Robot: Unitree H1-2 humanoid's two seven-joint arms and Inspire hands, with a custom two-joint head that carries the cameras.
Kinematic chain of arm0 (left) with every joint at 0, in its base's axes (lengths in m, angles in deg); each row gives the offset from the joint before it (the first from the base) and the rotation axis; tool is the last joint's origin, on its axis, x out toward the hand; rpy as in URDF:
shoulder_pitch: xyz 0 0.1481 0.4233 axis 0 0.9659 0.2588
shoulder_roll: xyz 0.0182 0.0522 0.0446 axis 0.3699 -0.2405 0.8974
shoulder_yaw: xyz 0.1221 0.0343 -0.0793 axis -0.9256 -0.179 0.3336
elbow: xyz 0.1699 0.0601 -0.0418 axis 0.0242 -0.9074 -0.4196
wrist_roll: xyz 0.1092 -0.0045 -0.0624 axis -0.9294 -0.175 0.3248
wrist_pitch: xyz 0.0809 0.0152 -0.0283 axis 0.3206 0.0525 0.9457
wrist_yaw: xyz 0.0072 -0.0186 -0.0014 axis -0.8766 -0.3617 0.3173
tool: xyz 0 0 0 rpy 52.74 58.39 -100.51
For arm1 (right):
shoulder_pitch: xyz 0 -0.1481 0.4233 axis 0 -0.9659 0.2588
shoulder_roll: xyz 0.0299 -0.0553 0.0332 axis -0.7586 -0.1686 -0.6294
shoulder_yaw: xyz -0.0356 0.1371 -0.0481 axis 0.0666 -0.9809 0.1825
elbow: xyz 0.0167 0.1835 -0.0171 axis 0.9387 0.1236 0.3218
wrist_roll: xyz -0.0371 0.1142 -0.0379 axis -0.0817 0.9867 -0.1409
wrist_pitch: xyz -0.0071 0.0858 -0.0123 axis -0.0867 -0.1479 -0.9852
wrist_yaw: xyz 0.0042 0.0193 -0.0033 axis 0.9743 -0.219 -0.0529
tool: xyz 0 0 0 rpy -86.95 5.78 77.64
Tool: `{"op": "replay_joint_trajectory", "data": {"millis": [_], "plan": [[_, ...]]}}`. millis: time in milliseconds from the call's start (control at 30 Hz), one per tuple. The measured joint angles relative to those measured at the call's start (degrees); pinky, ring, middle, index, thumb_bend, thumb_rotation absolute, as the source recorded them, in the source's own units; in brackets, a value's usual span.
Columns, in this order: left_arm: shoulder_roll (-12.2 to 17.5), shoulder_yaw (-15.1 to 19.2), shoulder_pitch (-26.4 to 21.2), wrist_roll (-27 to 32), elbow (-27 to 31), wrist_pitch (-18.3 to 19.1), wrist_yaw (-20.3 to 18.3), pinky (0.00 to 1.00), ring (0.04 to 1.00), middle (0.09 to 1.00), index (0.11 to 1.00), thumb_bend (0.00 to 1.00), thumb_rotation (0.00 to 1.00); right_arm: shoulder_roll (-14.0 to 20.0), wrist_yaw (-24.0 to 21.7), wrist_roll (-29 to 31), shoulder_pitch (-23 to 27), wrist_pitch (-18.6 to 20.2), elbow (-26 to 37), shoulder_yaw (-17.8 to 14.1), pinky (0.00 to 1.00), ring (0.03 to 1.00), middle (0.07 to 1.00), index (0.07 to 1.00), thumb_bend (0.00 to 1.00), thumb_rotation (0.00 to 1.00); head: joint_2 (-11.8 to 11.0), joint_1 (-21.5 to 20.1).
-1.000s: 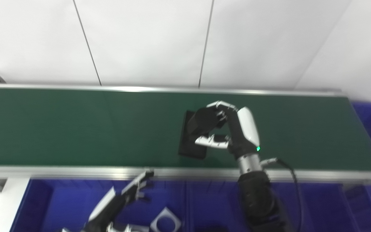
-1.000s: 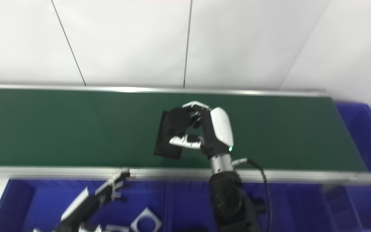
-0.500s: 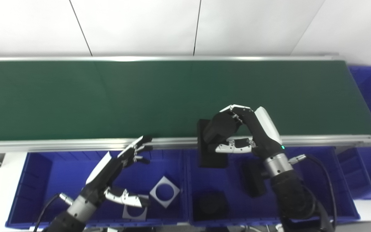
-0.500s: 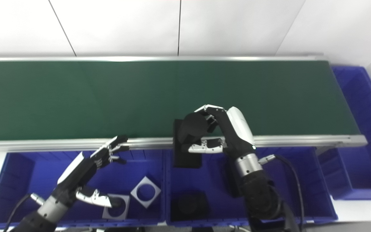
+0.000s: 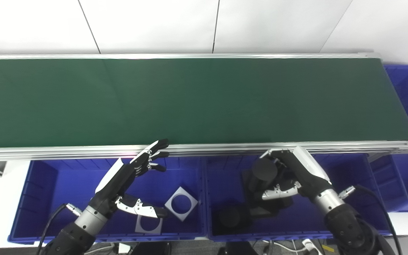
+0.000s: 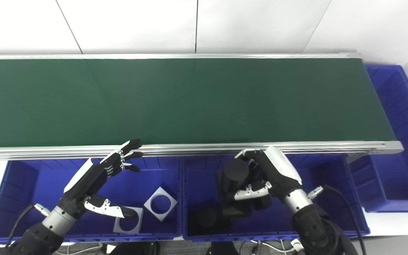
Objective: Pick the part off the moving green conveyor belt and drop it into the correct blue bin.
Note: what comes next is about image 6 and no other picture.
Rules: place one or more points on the blue bin with grey plates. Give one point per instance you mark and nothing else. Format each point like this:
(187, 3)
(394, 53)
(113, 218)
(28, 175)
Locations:
(23, 184)

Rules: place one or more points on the black cylinder part square base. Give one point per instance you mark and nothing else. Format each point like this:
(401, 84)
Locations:
(205, 217)
(236, 173)

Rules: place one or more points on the green conveyor belt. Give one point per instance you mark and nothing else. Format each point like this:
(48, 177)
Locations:
(190, 150)
(190, 102)

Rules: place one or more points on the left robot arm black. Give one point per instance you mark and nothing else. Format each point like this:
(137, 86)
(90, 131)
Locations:
(51, 223)

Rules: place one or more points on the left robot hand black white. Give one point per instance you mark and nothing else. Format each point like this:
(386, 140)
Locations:
(81, 187)

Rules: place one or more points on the empty blue bin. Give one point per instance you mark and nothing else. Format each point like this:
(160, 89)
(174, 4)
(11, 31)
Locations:
(391, 177)

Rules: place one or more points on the blue bin with black parts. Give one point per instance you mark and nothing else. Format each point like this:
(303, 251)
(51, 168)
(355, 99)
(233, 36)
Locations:
(324, 177)

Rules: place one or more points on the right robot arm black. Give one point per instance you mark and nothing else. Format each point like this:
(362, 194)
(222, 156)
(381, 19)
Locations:
(313, 226)

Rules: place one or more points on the grey square plate round hole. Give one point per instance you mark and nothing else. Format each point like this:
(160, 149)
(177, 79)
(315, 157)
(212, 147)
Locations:
(138, 226)
(151, 209)

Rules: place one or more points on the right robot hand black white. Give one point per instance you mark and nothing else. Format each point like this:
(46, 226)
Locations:
(278, 173)

